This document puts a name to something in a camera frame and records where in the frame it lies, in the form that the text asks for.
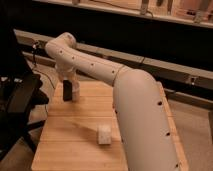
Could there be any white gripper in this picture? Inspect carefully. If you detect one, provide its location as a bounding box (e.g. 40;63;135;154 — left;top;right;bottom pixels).
55;65;77;82

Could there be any black eraser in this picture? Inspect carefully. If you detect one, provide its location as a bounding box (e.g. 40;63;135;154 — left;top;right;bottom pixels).
63;80;72;101

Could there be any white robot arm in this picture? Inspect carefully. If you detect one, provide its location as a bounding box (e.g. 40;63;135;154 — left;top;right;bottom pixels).
45;32;181;171

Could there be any black office chair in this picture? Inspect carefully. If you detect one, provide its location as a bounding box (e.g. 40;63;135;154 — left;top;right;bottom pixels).
0;28;49;162

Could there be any white cube block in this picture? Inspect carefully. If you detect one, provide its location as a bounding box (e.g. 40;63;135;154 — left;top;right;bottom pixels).
97;125;111;145

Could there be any black cable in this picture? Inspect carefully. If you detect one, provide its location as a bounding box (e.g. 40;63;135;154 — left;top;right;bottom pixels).
31;41;56;90

